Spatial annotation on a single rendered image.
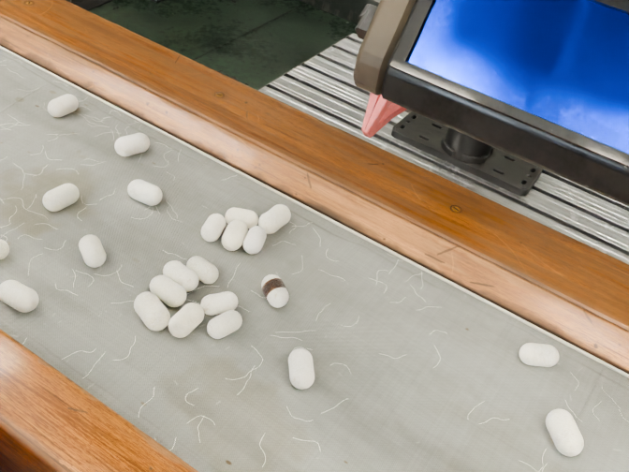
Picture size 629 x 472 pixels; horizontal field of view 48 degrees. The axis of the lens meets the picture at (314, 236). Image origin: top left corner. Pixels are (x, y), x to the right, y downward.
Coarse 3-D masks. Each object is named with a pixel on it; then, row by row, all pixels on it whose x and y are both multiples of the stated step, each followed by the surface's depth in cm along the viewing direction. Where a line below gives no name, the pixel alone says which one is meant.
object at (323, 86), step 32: (320, 64) 109; (352, 64) 111; (288, 96) 101; (320, 96) 102; (352, 96) 103; (352, 128) 97; (384, 128) 98; (416, 160) 93; (480, 192) 90; (544, 192) 92; (576, 192) 93; (544, 224) 86; (576, 224) 87; (608, 224) 88
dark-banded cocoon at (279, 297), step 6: (270, 276) 61; (276, 276) 61; (264, 282) 61; (276, 288) 60; (282, 288) 60; (270, 294) 60; (276, 294) 60; (282, 294) 60; (270, 300) 60; (276, 300) 60; (282, 300) 60; (276, 306) 60; (282, 306) 60
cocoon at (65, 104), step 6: (60, 96) 77; (66, 96) 77; (72, 96) 78; (54, 102) 76; (60, 102) 77; (66, 102) 77; (72, 102) 77; (78, 102) 78; (48, 108) 76; (54, 108) 76; (60, 108) 76; (66, 108) 77; (72, 108) 78; (54, 114) 77; (60, 114) 77
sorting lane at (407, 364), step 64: (0, 64) 84; (0, 128) 75; (64, 128) 76; (128, 128) 78; (0, 192) 67; (192, 192) 71; (256, 192) 72; (64, 256) 62; (128, 256) 63; (192, 256) 64; (256, 256) 65; (320, 256) 67; (384, 256) 68; (0, 320) 56; (64, 320) 57; (128, 320) 58; (256, 320) 60; (320, 320) 61; (384, 320) 62; (448, 320) 63; (512, 320) 64; (128, 384) 53; (192, 384) 54; (256, 384) 55; (320, 384) 56; (384, 384) 56; (448, 384) 57; (512, 384) 58; (576, 384) 59; (192, 448) 50; (256, 448) 51; (320, 448) 51; (384, 448) 52; (448, 448) 53; (512, 448) 54
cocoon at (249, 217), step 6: (228, 210) 67; (234, 210) 67; (240, 210) 67; (246, 210) 67; (228, 216) 67; (234, 216) 67; (240, 216) 67; (246, 216) 67; (252, 216) 67; (228, 222) 67; (246, 222) 67; (252, 222) 67
